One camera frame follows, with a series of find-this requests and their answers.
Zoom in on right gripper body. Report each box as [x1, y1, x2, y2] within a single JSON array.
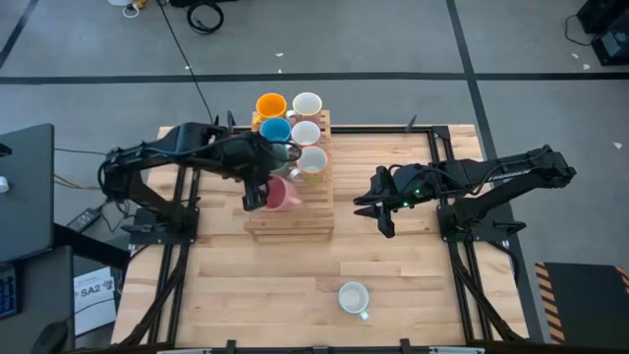
[[371, 165, 424, 240]]

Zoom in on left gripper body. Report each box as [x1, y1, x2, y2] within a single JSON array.
[[240, 161, 276, 213]]

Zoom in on pink faceted mug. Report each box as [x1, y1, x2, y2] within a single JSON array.
[[263, 175, 303, 212]]

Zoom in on white mug yellow dots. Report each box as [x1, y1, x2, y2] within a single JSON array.
[[288, 146, 329, 186]]

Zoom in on white mug grey diamond pattern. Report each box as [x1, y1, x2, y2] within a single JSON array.
[[290, 120, 322, 148]]

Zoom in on orange mug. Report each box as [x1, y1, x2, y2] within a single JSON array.
[[254, 92, 289, 124]]

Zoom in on white mug pink pattern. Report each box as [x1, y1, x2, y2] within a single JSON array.
[[285, 91, 324, 124]]

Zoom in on wooden slatted mug rack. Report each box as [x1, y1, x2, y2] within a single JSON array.
[[244, 110, 335, 245]]

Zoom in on white mug blue floral pattern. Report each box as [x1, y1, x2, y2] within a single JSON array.
[[337, 280, 371, 324]]

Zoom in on black desk support beam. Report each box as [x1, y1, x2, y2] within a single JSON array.
[[52, 223, 132, 270]]

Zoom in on black power adapter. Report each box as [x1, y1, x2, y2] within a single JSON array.
[[66, 208, 102, 233]]

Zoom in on white box SA2 print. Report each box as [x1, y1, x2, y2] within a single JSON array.
[[73, 265, 119, 338]]

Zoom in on black yellow striped mat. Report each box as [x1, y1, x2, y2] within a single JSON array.
[[534, 262, 629, 345]]

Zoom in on grey desk panel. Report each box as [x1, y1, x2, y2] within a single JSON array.
[[0, 122, 55, 265]]

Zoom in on grey computer desk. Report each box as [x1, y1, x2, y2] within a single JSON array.
[[0, 245, 76, 354]]

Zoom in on black equipment case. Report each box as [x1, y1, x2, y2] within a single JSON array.
[[592, 29, 629, 68]]

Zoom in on black keyboard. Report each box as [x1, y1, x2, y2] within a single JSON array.
[[0, 264, 22, 321]]

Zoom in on black bag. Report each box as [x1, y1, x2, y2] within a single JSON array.
[[577, 0, 629, 34]]

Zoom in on black aluminium table frame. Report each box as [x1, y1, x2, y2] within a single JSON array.
[[120, 125, 530, 348]]

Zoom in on long black floor cable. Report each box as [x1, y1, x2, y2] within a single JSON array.
[[156, 0, 221, 127]]

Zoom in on black coiled cable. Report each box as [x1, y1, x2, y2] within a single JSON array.
[[186, 1, 226, 35]]

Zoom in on thin black cable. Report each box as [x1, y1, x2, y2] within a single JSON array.
[[563, 13, 596, 48], [53, 147, 119, 156]]

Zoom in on yellow cable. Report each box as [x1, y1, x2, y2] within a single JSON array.
[[53, 172, 102, 192]]

